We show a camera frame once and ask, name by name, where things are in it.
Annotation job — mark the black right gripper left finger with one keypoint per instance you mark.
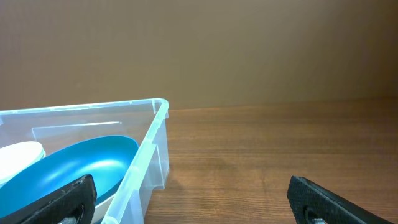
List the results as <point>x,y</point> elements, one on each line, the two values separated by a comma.
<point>72,203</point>

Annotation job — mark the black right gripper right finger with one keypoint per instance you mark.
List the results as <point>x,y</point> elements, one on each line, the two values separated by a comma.
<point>311,204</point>

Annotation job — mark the dark blue plate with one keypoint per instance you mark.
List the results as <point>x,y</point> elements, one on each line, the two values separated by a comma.
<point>105,158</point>

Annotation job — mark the light blue bowl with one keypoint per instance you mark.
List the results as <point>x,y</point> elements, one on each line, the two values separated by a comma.
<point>17,157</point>

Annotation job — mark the clear plastic storage container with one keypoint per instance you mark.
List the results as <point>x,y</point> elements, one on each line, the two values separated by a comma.
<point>142,120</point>

